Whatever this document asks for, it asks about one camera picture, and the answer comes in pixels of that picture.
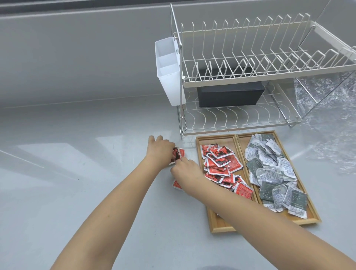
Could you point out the person's left hand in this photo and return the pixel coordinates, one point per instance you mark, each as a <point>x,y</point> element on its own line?
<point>160,153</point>

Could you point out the person's right hand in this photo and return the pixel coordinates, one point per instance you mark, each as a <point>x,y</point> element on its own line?
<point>189,175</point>

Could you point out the pile of red sachets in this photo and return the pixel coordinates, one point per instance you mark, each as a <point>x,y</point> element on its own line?
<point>219,164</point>

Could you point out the wooden tray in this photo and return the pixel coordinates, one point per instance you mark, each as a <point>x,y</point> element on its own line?
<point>311,219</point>
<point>219,226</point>

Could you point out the pile of grey sachets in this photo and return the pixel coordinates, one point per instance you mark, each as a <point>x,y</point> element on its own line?
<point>269,172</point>

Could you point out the person's right forearm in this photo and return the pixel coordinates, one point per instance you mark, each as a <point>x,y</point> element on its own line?
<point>264,225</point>

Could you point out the person's left forearm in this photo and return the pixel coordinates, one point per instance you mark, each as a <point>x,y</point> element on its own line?
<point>111,217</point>

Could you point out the white plastic cutlery holder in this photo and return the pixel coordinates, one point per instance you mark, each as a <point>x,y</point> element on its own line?
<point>169,78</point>

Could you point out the black box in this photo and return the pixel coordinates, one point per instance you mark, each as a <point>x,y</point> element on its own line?
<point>228,96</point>

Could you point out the dark window frame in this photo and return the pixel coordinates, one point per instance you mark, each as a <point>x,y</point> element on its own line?
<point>83,5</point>

